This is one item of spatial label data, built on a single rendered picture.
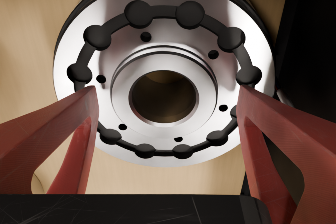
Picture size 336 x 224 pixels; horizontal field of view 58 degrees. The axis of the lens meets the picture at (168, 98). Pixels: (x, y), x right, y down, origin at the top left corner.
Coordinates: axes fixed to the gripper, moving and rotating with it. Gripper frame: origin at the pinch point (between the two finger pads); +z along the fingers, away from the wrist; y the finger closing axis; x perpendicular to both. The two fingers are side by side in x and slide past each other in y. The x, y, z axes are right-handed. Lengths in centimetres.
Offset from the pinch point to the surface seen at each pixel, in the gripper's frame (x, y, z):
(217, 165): 8.7, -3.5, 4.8
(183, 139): 3.2, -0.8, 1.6
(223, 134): 3.1, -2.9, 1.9
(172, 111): 1.8, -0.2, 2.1
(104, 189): 11.4, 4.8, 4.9
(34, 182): 10.0, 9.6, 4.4
